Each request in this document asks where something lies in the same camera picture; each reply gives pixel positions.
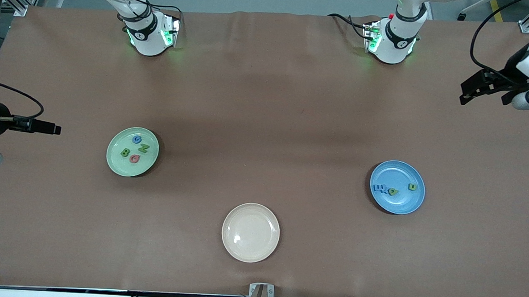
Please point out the green foam letter B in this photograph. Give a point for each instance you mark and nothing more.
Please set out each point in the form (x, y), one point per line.
(122, 153)

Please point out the blue foam letter C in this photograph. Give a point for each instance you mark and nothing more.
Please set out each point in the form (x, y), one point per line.
(133, 139)

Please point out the red foam letter Q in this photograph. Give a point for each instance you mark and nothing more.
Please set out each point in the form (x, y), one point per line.
(131, 159)

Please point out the green foam letter N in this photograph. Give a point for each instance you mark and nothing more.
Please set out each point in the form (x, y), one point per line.
(144, 148)

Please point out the green foam letter u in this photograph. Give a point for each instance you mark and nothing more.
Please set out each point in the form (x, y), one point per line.
(409, 187)

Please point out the green foam letter p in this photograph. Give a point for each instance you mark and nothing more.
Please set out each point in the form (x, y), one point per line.
(390, 193)

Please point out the blue foam letter m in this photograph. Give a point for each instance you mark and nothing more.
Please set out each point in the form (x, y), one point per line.
(377, 188)

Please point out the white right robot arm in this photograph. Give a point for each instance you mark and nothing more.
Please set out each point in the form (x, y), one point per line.
(148, 41)

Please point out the white stand leg black foot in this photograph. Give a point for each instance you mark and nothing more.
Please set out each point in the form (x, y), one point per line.
(462, 16)

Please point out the green plate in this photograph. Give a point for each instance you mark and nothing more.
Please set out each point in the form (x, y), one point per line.
(132, 169)

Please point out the blue plate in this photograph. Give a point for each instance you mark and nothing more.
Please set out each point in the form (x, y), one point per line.
(399, 172)

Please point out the brown table cover mat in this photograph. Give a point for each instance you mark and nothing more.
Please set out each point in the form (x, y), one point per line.
(267, 77)

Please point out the beige plate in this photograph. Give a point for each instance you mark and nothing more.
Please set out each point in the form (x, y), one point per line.
(250, 232)

